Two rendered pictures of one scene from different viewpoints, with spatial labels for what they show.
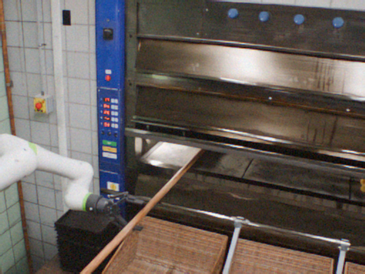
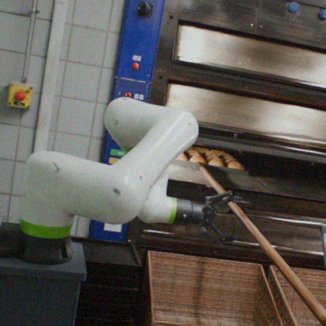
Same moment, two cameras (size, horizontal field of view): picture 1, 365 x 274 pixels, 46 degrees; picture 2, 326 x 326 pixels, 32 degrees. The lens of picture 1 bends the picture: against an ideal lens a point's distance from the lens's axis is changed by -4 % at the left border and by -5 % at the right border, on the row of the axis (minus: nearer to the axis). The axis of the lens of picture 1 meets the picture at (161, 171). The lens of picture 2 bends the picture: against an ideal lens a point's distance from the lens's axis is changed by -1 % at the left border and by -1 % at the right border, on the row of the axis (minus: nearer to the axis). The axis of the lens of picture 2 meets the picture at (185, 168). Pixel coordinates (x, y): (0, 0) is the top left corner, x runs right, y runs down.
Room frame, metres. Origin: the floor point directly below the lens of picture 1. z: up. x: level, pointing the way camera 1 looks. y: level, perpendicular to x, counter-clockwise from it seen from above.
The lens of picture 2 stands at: (0.15, 1.41, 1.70)
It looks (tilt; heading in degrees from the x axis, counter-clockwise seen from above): 10 degrees down; 327
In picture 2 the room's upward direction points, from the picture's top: 11 degrees clockwise
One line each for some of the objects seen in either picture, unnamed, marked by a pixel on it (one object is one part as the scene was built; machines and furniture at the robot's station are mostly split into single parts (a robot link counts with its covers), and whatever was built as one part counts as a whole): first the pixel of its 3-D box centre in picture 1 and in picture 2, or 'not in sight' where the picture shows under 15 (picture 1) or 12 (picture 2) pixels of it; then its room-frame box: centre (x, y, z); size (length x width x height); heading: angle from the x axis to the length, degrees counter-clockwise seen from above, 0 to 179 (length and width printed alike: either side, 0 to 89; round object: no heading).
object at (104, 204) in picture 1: (109, 207); (202, 214); (1.78, 0.23, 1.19); 0.09 x 0.07 x 0.08; 67
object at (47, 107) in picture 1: (43, 103); (21, 95); (2.53, 0.72, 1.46); 0.10 x 0.07 x 0.10; 68
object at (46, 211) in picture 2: not in sight; (55, 193); (1.40, 0.94, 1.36); 0.16 x 0.13 x 0.19; 42
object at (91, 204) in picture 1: (96, 203); (181, 211); (1.81, 0.30, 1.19); 0.12 x 0.06 x 0.09; 157
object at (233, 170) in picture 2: not in sight; (193, 158); (2.80, -0.38, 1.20); 0.55 x 0.36 x 0.03; 67
